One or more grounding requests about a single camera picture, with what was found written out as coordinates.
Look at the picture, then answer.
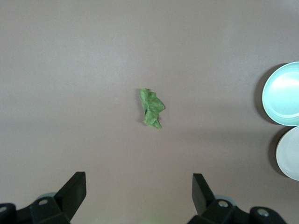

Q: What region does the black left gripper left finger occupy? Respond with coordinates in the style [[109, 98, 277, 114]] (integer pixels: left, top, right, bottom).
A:
[[0, 171, 87, 224]]

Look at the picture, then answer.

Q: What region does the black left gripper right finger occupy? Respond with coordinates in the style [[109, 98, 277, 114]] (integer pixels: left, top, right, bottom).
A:
[[188, 173, 289, 224]]

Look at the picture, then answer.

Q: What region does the beige plate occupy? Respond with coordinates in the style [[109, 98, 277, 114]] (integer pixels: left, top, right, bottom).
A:
[[276, 126, 299, 182]]

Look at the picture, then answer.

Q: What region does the light green plate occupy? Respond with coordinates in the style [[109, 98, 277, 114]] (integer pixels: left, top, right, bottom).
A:
[[261, 61, 299, 127]]

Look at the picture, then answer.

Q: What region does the green lettuce leaf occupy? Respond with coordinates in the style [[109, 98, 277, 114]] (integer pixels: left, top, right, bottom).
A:
[[138, 88, 166, 129]]

